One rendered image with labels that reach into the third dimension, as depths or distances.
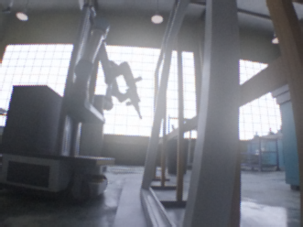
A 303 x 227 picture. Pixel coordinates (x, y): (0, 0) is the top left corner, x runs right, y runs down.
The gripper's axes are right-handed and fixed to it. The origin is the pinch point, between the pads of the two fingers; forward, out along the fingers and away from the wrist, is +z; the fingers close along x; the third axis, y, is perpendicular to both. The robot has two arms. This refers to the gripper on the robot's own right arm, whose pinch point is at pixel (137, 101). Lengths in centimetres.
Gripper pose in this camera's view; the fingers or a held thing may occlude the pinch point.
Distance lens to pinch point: 128.5
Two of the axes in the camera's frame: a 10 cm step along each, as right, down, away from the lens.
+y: -9.3, 3.3, -1.3
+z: 3.4, 9.4, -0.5
